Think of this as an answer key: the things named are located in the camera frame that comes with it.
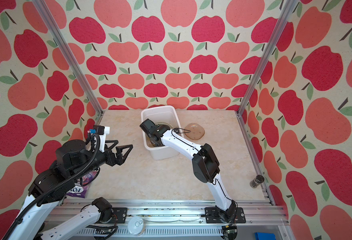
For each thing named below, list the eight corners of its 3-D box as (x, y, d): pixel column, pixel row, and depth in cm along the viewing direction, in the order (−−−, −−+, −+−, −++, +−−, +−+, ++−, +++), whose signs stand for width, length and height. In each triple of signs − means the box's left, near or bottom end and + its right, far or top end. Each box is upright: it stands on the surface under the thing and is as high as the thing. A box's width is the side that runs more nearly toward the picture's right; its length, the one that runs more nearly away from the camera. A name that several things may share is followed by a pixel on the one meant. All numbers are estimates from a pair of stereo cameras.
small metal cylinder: (248, 186, 86) (256, 179, 77) (250, 180, 88) (258, 173, 80) (254, 190, 85) (262, 183, 76) (256, 183, 87) (265, 176, 78)
